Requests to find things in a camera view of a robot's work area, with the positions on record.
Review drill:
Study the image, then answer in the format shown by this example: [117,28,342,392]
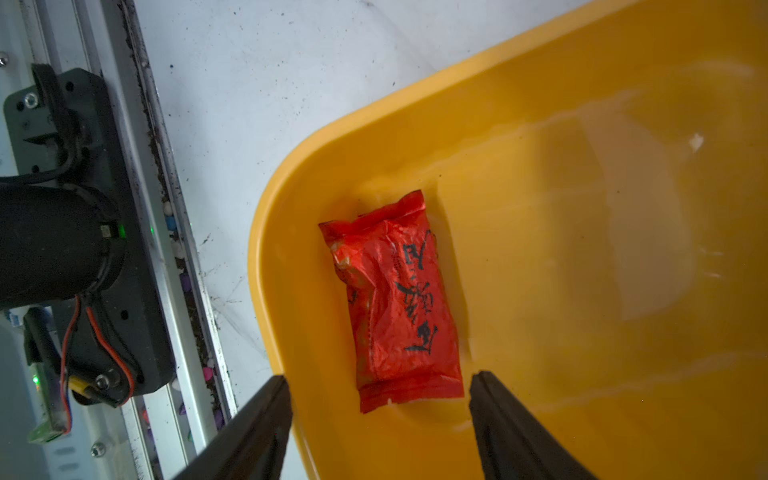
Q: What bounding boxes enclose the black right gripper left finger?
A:
[177,375,293,479]

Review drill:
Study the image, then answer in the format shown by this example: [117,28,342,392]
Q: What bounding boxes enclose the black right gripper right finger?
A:
[469,371,595,479]

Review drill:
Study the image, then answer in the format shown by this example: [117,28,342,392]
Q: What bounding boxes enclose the eleventh red tea bag packet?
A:
[319,191,464,413]

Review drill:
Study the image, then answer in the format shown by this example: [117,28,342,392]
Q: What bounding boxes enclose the yellow plastic storage box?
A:
[248,1,767,479]

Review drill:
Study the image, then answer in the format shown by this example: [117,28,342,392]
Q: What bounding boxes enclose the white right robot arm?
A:
[1,64,590,479]

